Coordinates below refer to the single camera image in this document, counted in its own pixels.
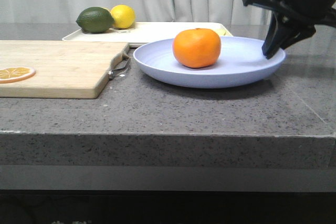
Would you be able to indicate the light blue plate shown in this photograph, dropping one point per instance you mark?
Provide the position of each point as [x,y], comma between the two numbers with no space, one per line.
[241,62]

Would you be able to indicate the yellow spoon on tray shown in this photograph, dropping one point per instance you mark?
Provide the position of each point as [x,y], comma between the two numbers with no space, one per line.
[220,32]

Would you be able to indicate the cream rectangular tray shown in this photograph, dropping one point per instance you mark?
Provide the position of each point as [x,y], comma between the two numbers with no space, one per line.
[143,32]

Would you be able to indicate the yellow lemon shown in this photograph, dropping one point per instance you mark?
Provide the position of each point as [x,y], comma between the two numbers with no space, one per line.
[123,15]

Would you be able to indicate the green lime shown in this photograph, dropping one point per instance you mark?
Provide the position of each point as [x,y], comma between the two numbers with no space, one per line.
[95,20]

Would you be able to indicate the wooden cutting board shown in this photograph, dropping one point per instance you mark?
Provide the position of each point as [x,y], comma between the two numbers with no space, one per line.
[64,69]

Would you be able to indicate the orange slice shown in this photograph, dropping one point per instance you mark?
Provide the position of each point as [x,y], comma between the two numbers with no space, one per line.
[15,74]

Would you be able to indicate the metal cutting board handle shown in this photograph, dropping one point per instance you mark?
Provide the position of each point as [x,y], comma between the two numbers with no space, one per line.
[118,64]

